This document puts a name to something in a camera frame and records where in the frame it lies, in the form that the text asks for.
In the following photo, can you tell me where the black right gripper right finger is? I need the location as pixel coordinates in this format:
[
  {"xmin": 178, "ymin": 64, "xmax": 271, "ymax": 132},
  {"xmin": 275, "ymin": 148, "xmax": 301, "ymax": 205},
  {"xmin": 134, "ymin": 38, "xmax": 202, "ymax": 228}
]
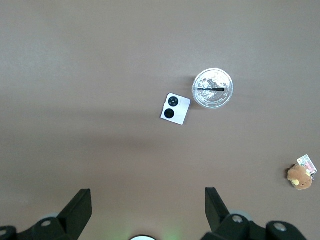
[{"xmin": 200, "ymin": 186, "xmax": 309, "ymax": 240}]

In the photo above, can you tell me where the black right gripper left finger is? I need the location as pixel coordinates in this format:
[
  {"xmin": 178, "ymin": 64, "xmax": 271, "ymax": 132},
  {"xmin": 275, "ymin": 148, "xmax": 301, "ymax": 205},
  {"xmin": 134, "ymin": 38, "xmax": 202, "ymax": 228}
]
[{"xmin": 0, "ymin": 188, "xmax": 93, "ymax": 240}]

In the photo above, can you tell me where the lilac folding phone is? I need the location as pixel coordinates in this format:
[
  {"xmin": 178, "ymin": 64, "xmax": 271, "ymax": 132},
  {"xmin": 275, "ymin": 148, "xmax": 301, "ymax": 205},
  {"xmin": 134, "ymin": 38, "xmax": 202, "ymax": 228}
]
[{"xmin": 159, "ymin": 92, "xmax": 192, "ymax": 127}]

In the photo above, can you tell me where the brown plush toy with tag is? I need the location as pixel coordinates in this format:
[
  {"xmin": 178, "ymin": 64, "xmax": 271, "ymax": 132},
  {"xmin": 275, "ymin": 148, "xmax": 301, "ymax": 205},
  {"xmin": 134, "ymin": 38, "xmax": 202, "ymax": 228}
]
[{"xmin": 286, "ymin": 153, "xmax": 319, "ymax": 192}]

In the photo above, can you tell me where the clear plastic cup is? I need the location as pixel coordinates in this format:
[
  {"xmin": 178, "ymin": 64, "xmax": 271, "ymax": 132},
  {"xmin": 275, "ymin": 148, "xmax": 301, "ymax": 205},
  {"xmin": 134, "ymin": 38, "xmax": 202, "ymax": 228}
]
[{"xmin": 192, "ymin": 67, "xmax": 235, "ymax": 110}]

